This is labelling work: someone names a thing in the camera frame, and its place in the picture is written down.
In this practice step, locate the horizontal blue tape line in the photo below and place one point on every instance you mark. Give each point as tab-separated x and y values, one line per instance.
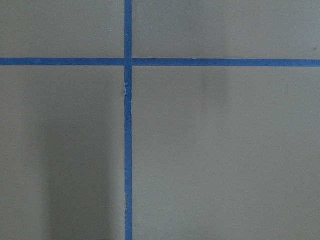
166	62

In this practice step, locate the vertical blue tape line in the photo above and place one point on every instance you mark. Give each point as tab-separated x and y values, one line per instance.
128	168

